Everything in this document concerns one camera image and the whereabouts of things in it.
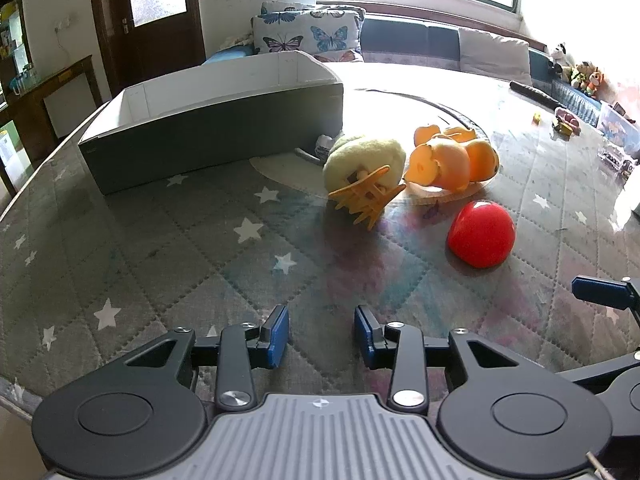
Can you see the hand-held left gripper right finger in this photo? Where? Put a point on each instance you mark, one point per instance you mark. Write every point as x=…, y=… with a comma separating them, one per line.
x=364, y=336

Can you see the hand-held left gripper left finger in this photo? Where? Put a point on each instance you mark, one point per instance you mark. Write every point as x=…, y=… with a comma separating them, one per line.
x=277, y=336

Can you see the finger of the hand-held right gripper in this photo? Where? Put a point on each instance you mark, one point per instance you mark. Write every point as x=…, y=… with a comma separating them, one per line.
x=597, y=290

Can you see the orange hair claw clip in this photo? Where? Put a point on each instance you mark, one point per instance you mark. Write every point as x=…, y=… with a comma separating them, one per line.
x=367, y=199

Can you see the yellow-green plush toy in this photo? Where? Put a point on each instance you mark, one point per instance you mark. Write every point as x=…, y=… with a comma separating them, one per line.
x=360, y=156

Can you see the orange plush toy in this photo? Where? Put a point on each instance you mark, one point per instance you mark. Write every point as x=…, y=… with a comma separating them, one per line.
x=450, y=160

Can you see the grey cardboard box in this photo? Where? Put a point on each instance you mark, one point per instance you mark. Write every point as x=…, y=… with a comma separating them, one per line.
x=200, y=140

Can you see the toy car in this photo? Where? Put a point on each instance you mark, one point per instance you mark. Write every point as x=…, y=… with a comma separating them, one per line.
x=617, y=160

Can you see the clear plastic storage box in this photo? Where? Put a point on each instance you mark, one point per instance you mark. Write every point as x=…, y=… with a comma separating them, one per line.
x=620, y=127

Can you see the pink toy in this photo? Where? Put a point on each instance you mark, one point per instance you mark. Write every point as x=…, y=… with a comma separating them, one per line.
x=567, y=121

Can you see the small grey white object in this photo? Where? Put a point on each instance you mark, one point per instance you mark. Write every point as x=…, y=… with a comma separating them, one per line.
x=322, y=146

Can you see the black remote control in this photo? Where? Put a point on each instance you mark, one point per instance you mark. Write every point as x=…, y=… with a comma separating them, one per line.
x=535, y=94

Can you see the orange stuffed toys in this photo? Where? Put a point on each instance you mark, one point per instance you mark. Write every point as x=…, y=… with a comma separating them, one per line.
x=589, y=80

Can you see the panda stuffed toy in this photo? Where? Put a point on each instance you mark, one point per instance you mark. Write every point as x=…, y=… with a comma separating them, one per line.
x=559, y=57

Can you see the light grey cushion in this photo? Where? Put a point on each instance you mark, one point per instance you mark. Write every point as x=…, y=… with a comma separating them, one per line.
x=492, y=55

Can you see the large butterfly print pillow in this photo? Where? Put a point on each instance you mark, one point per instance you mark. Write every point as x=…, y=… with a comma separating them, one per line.
x=305, y=35

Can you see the blue sofa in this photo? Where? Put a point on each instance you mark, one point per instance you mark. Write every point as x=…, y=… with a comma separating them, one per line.
x=400, y=35

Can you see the brown wooden door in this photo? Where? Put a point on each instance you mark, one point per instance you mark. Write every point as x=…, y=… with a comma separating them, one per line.
x=155, y=45

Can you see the dark wooden cabinet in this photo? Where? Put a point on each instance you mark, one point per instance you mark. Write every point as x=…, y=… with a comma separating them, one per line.
x=30, y=110

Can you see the white wall socket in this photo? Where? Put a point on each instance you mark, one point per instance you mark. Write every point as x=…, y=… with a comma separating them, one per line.
x=66, y=23

